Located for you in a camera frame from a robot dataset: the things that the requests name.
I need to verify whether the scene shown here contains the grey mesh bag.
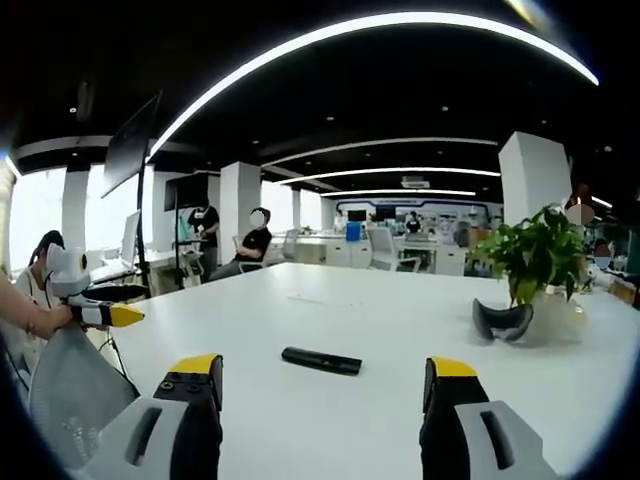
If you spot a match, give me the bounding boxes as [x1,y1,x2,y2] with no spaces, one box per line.
[28,323,142,470]

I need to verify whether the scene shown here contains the black screen stand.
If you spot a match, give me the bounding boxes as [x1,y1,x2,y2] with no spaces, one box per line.
[135,149,152,297]

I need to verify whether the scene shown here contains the grey black headset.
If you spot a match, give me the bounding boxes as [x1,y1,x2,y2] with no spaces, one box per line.
[471,296,536,344]

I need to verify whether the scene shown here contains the white office chair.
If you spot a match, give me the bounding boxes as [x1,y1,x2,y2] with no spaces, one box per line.
[366,226,423,274]

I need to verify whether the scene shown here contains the person's left hand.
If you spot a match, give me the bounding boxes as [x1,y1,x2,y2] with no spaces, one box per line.
[29,304,109,335]

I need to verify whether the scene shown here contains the large black screen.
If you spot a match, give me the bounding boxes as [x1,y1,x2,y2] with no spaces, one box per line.
[100,91,164,200]

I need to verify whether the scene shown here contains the black remote control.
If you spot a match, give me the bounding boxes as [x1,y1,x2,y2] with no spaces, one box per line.
[280,345,364,378]

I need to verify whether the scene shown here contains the long curved ceiling light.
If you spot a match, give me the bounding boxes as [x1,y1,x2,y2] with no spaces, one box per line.
[147,10,601,161]

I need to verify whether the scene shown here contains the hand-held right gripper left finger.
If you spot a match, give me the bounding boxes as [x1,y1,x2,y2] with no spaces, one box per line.
[74,353,225,480]

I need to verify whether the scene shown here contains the green potted plant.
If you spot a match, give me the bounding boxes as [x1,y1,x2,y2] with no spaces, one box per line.
[468,201,592,307]

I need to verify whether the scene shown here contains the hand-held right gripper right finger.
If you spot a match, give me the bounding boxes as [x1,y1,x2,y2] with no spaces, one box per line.
[418,356,561,480]

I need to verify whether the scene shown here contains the clear plant pot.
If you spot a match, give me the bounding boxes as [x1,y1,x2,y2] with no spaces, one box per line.
[524,283,589,347]

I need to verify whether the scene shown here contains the white desktop monitor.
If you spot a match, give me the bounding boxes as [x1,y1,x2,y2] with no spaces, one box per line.
[120,209,143,272]

